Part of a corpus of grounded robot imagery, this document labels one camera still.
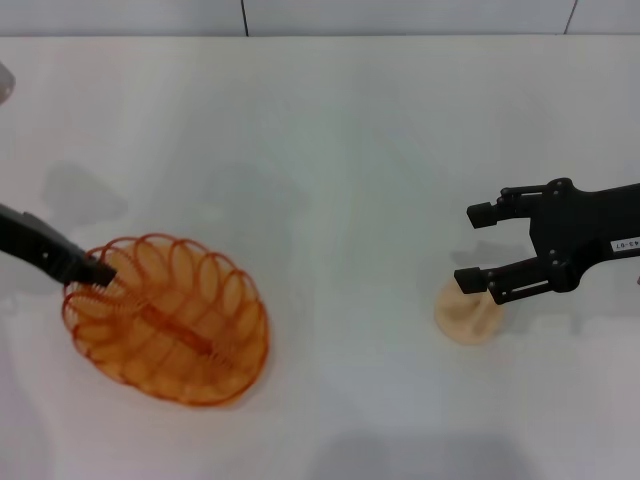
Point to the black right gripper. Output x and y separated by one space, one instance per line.
585 225

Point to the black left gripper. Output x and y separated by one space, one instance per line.
35 240

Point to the beige steamed bun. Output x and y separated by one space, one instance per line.
465 320

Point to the orange plastic woven basket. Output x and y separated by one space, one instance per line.
175 325

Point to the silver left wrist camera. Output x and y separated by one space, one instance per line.
6 85

